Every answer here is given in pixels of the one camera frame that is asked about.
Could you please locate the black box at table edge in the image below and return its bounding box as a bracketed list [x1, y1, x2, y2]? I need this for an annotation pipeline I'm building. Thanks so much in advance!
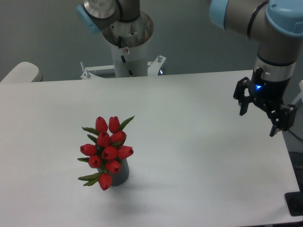
[285, 192, 303, 217]

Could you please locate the grey ribbed vase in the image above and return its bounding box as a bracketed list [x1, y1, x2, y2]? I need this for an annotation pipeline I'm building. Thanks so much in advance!
[97, 159, 129, 191]

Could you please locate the white frame at right edge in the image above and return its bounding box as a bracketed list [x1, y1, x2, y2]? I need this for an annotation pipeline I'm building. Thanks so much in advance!
[291, 80, 303, 108]

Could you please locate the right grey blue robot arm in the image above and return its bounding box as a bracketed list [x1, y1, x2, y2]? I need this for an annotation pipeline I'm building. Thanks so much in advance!
[209, 0, 303, 136]

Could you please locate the white rounded chair part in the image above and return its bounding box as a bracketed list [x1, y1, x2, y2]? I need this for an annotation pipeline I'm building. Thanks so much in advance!
[0, 61, 43, 84]

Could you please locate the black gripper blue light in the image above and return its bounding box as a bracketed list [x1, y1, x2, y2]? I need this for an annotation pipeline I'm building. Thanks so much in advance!
[233, 68, 297, 137]

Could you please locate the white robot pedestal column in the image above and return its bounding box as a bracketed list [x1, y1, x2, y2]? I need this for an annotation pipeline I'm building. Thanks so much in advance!
[110, 44, 148, 78]

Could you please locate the red tulip bouquet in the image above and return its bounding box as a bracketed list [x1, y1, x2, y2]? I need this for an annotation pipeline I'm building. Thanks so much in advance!
[78, 116, 134, 186]

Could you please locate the white metal base bracket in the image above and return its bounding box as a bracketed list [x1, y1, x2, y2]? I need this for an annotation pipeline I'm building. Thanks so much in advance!
[80, 55, 167, 80]

